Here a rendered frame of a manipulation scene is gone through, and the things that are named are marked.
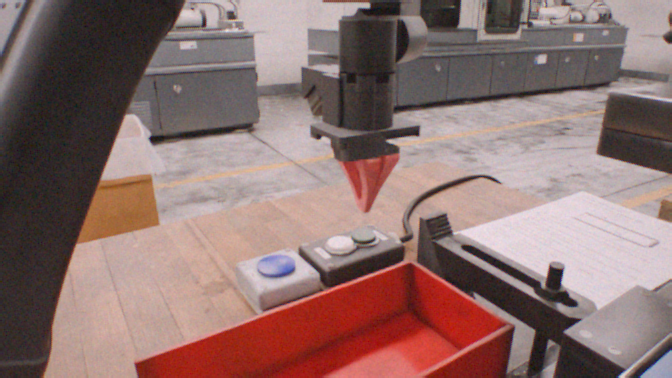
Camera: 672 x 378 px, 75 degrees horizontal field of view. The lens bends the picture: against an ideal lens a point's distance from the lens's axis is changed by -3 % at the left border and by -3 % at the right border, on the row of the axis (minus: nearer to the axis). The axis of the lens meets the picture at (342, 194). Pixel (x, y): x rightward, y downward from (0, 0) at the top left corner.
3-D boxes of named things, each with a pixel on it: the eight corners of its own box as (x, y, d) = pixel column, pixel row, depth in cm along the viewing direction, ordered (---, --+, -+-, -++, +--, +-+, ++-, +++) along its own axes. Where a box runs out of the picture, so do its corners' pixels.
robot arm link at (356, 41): (359, 74, 50) (360, 8, 48) (407, 77, 48) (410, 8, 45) (327, 82, 45) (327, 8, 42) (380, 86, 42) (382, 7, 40)
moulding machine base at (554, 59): (345, 120, 521) (345, 31, 484) (307, 105, 603) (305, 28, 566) (619, 86, 774) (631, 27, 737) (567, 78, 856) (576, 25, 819)
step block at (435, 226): (413, 292, 48) (419, 216, 45) (434, 284, 50) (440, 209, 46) (458, 324, 43) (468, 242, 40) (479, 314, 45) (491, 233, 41)
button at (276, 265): (251, 274, 48) (250, 258, 47) (285, 264, 50) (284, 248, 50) (267, 292, 45) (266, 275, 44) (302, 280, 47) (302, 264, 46)
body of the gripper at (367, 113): (308, 140, 48) (306, 69, 46) (385, 128, 53) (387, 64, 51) (340, 156, 43) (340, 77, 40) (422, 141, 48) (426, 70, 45)
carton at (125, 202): (51, 208, 255) (29, 122, 236) (159, 189, 282) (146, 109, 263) (44, 263, 198) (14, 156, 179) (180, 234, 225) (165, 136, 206)
